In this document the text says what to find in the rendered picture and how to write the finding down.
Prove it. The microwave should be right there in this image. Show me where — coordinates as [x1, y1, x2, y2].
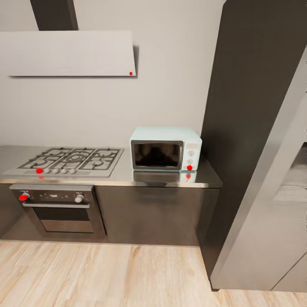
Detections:
[129, 127, 202, 171]

